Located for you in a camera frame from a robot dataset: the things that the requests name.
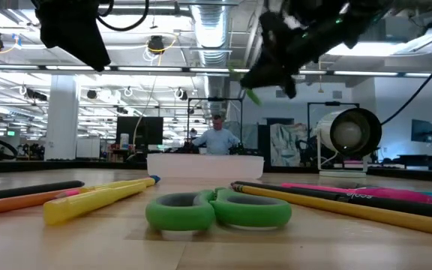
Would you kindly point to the orange pencil silver ferrule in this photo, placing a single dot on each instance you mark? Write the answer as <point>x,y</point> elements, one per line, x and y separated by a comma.
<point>13,202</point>

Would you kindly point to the wall-side blue monitor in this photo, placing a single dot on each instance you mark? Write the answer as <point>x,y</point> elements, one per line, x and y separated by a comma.
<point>421,130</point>

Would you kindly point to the white building pillar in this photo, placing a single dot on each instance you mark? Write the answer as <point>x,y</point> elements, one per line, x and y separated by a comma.
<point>62,120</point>

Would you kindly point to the clear plastic supply box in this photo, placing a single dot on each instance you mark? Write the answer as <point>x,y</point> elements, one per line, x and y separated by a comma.
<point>204,167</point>

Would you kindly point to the black computer monitor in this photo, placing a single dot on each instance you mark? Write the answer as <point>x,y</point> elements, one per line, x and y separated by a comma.
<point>144,131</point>

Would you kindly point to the silver ribbed ceiling duct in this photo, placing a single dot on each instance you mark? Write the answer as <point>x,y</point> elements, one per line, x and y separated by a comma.
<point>210,30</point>

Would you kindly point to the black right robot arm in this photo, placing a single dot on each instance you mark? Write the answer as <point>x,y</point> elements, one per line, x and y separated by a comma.
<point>371,7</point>

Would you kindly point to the long ceiling light bar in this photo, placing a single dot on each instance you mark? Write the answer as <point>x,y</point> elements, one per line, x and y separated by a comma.
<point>148,68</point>

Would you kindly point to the black pen white print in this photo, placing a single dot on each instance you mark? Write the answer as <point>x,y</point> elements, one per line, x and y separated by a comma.
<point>407,209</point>

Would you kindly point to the green exit sign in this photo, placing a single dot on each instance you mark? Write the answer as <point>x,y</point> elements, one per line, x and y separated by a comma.
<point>11,133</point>

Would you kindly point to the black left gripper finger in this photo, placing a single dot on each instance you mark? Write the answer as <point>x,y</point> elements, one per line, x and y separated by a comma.
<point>84,48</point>

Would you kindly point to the dark background desk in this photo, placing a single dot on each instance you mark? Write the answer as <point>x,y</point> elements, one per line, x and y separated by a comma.
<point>426,158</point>

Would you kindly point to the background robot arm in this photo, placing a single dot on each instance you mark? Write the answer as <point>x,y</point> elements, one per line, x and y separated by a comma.
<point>237,149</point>
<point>186,148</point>

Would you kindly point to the white cabinet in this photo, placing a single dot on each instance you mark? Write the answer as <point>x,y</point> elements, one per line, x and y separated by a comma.
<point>87,148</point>

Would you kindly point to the pink highlighter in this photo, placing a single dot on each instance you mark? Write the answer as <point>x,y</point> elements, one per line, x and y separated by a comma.
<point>388,194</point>

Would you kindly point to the green pen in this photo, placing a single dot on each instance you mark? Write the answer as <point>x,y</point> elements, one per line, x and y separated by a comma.
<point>253,97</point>

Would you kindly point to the slim black pen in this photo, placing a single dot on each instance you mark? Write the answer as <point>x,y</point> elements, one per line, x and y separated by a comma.
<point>32,189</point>

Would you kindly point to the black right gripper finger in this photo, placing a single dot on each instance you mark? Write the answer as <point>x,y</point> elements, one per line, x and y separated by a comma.
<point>264,77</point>
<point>291,90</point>

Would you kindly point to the pale crumpled tarp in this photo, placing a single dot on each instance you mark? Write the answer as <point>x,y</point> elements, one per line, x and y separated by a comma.
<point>285,144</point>

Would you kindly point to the person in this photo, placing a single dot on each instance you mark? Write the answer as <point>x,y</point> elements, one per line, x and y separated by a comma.
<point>218,140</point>

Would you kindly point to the yellow pencil black ferrule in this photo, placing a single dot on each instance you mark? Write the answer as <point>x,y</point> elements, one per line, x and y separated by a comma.
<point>351,210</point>

